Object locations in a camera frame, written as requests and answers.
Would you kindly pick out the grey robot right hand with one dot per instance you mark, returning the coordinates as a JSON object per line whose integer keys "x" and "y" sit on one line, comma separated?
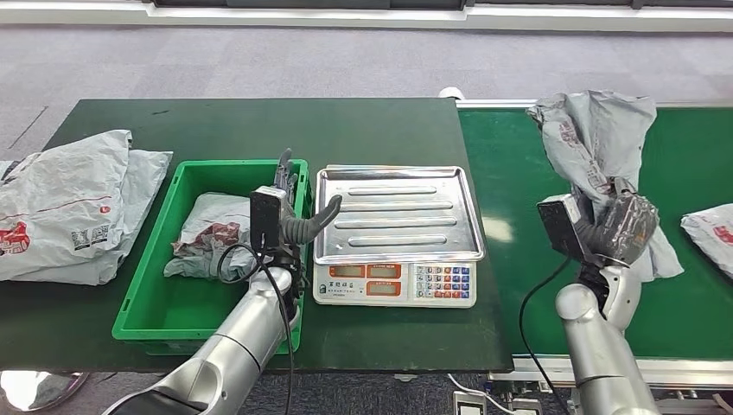
{"x": 624, "y": 232}

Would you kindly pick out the long grey parcel red print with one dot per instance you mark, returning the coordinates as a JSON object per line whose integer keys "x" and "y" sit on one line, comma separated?
{"x": 595, "y": 137}

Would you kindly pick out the white scale with steel tray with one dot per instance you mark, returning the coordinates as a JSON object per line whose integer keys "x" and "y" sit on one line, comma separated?
{"x": 401, "y": 212}

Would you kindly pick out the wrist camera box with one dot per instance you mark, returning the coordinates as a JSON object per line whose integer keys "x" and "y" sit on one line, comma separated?
{"x": 561, "y": 226}
{"x": 266, "y": 220}

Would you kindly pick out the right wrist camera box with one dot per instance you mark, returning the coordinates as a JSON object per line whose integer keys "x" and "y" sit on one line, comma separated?
{"x": 561, "y": 226}

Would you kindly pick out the grey parcel red dragon print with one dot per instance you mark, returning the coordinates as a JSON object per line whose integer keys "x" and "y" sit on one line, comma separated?
{"x": 713, "y": 238}

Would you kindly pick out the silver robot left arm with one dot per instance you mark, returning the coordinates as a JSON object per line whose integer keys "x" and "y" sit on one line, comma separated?
{"x": 240, "y": 343}

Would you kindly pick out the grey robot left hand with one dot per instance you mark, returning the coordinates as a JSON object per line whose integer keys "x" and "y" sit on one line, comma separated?
{"x": 303, "y": 229}

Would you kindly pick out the white power strip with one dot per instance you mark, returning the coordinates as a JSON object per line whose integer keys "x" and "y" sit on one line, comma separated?
{"x": 469, "y": 406}

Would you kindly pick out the large grey parcel with barcodes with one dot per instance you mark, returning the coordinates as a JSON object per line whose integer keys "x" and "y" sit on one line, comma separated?
{"x": 63, "y": 195}

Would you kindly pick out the green plastic crate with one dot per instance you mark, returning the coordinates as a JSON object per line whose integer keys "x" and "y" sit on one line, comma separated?
{"x": 177, "y": 309}

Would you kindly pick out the round chrome base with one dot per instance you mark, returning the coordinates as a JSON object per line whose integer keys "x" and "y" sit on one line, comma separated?
{"x": 34, "y": 389}

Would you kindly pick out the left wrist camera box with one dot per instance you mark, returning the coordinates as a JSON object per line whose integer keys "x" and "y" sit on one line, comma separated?
{"x": 266, "y": 220}

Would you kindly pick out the pale grey flat parcel bag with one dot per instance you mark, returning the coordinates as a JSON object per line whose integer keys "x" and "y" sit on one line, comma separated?
{"x": 148, "y": 183}

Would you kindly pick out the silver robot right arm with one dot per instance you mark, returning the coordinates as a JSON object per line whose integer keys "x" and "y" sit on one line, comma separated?
{"x": 595, "y": 355}

